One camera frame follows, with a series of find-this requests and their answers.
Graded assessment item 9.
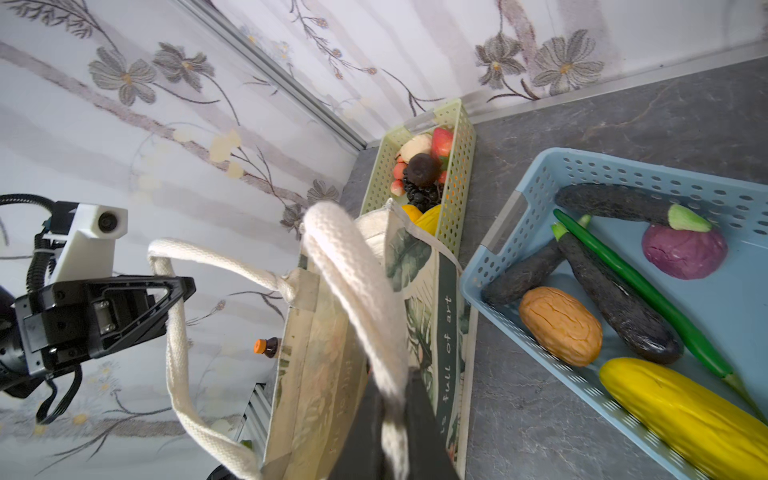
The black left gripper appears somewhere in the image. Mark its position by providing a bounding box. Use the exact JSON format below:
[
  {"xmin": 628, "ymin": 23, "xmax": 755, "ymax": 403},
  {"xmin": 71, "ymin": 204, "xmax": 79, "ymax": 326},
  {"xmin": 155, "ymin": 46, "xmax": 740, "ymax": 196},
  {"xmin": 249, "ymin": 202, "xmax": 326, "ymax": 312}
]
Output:
[{"xmin": 1, "ymin": 275, "xmax": 196, "ymax": 399}]

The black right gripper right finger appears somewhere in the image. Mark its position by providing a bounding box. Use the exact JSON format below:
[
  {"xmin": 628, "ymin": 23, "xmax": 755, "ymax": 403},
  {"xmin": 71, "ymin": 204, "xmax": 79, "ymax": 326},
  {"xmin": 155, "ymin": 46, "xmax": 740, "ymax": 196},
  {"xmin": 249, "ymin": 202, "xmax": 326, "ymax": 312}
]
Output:
[{"xmin": 405, "ymin": 368, "xmax": 459, "ymax": 480}]

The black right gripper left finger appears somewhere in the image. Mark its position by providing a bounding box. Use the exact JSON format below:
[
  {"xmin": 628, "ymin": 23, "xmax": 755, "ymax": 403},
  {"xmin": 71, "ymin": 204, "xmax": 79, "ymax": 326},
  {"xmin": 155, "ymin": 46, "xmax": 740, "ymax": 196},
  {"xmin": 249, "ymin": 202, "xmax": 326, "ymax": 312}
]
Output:
[{"xmin": 329, "ymin": 375, "xmax": 386, "ymax": 480}]

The cream floral tote bag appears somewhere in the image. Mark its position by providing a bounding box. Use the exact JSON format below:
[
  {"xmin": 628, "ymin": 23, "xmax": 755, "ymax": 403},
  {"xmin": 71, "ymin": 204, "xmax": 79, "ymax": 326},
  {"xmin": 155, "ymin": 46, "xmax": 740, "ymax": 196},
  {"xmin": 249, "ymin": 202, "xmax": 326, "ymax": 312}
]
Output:
[{"xmin": 148, "ymin": 201, "xmax": 477, "ymax": 479}]

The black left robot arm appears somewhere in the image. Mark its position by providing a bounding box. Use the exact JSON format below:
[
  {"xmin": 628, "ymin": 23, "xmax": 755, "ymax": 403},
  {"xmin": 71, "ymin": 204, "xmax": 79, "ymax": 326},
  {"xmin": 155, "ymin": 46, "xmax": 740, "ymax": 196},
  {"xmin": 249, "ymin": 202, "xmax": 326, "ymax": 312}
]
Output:
[{"xmin": 1, "ymin": 193, "xmax": 196, "ymax": 425}]

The small brown orange-capped bottle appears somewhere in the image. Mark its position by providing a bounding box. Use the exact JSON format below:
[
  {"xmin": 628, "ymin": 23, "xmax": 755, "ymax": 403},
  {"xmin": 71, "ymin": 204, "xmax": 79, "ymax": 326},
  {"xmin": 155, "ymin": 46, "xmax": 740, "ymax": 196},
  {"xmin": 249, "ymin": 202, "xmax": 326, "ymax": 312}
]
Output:
[{"xmin": 253, "ymin": 337, "xmax": 281, "ymax": 359}]

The brown potato toy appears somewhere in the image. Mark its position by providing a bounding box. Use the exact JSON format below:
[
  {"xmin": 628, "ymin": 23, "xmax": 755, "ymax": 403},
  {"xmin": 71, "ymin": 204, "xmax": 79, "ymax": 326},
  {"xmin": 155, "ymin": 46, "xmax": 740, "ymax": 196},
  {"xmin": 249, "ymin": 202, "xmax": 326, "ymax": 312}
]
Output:
[{"xmin": 519, "ymin": 287, "xmax": 603, "ymax": 367}]

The green plastic fruit basket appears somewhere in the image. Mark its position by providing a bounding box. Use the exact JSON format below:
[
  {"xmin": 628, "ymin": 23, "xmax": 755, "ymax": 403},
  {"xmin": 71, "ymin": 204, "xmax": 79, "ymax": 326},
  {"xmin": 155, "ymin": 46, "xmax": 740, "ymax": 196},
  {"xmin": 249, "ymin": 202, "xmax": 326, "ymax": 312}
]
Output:
[{"xmin": 361, "ymin": 99, "xmax": 476, "ymax": 254}]

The yellow mango toy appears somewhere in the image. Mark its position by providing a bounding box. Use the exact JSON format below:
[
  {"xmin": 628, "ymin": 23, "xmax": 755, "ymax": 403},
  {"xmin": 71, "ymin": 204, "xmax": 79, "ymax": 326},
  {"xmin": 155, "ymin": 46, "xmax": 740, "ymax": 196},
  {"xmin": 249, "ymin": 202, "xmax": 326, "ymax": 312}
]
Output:
[{"xmin": 415, "ymin": 205, "xmax": 441, "ymax": 236}]

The dark eggplant toy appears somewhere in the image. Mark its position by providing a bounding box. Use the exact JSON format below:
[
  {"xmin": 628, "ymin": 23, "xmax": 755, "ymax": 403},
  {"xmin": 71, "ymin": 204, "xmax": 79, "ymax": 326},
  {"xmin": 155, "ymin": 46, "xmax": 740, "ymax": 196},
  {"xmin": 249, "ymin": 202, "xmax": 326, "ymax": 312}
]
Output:
[
  {"xmin": 555, "ymin": 183, "xmax": 713, "ymax": 233},
  {"xmin": 552, "ymin": 222, "xmax": 684, "ymax": 365}
]

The blue plastic vegetable basket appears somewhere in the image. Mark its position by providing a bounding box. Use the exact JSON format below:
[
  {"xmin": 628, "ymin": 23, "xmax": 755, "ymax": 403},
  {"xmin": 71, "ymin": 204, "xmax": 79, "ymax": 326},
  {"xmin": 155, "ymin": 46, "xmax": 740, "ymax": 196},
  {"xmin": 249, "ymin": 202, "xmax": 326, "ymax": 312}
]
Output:
[{"xmin": 461, "ymin": 148, "xmax": 767, "ymax": 479}]

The green chili pepper toy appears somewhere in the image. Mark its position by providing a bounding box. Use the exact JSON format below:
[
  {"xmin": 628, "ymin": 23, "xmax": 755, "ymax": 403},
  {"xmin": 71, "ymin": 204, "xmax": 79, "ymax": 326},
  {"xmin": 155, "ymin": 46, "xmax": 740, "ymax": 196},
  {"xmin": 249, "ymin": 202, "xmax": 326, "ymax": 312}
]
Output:
[{"xmin": 553, "ymin": 208, "xmax": 767, "ymax": 423}]

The dark avocado toy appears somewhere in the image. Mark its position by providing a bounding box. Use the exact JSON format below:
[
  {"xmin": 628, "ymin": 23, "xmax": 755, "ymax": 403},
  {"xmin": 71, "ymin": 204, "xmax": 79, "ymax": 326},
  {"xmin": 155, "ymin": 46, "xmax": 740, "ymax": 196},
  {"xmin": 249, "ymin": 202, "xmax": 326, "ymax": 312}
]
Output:
[{"xmin": 404, "ymin": 153, "xmax": 441, "ymax": 187}]

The red apple toy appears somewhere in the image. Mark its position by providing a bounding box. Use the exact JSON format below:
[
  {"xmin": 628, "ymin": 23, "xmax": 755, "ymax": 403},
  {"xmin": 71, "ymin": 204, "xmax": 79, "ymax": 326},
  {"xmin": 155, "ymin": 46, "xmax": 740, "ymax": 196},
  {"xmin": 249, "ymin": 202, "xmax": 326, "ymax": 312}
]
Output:
[{"xmin": 430, "ymin": 127, "xmax": 454, "ymax": 161}]

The purple onion toy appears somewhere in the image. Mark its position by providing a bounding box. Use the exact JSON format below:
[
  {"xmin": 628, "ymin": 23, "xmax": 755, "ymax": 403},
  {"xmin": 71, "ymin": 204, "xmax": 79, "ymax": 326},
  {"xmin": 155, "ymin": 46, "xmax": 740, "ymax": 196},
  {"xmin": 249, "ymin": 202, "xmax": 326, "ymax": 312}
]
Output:
[{"xmin": 641, "ymin": 225, "xmax": 729, "ymax": 280}]

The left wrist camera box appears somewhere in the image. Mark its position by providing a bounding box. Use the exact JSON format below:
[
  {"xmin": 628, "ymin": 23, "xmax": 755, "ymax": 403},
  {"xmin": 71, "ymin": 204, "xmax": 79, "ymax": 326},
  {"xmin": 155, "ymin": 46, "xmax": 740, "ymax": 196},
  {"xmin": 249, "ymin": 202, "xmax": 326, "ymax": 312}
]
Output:
[{"xmin": 44, "ymin": 201, "xmax": 128, "ymax": 283}]

